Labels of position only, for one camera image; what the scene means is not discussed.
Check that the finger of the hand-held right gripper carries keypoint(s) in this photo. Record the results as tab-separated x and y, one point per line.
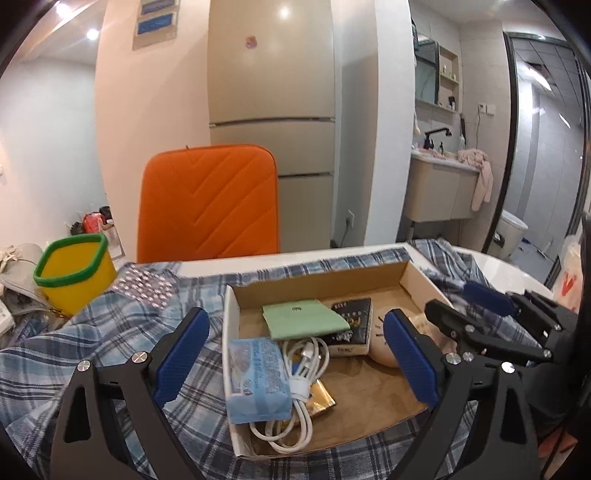
461	330
489	297

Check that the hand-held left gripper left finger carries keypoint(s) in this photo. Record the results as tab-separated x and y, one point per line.
180	357

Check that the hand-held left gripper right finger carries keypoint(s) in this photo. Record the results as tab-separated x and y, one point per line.
411	360

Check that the cardboard box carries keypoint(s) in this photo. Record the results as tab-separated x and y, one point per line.
364	392

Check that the blue face mask pack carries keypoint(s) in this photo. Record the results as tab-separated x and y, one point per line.
256	378

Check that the beige round slotted disc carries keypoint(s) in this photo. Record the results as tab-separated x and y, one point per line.
382	355

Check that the white and red plastic bag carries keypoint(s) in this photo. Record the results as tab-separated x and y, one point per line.
570	272

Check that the black cigarette box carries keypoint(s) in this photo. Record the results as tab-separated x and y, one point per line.
355	323

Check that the blue plaid shirt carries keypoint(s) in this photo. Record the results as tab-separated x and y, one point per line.
115	323

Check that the silver blister pack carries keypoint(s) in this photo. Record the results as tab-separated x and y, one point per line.
147	284

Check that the gold and blue cigarette pack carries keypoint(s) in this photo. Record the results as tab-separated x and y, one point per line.
323	398

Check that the green flat pouch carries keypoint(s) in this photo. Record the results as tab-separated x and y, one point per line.
304	321

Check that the pink towel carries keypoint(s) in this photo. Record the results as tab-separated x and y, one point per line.
480	180

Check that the beige vanity cabinet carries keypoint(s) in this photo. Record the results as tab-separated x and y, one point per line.
438	189

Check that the yellow bin with green rim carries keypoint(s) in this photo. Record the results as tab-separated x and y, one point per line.
78	286

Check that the orange chair back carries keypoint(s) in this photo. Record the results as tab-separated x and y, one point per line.
207	207

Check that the black framed glass door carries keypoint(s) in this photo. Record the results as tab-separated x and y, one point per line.
508	138

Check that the black hanging hair tool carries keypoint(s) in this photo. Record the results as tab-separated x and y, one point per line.
462	134

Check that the black faucet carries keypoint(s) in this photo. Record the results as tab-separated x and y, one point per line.
431	138

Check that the white handbag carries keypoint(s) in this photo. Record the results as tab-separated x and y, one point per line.
21	272

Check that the bathroom mirror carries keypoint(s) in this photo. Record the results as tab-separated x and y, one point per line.
427	74

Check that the beige refrigerator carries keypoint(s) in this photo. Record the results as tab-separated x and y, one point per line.
272	92

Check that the round fridge sticker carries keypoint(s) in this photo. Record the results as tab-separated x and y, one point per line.
250	42

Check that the white wall outlet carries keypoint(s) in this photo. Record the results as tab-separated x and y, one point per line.
485	109

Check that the wall shelf niche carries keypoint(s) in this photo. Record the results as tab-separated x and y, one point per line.
449	78

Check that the wall poster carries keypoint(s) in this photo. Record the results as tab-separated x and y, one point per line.
157	23

